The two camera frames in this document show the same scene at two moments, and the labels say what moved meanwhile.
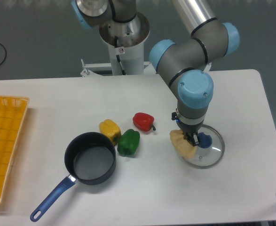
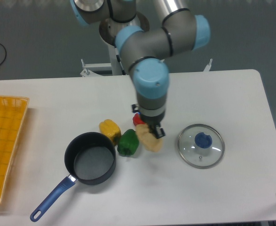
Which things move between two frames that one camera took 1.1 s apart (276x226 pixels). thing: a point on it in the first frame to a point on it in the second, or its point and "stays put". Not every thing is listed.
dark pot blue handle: x=90 y=158 stays put
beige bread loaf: x=184 y=148 to x=152 y=143
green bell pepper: x=128 y=143 stays put
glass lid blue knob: x=210 y=149 stays put
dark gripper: x=190 y=132 to x=153 y=122
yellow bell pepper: x=108 y=127 stays put
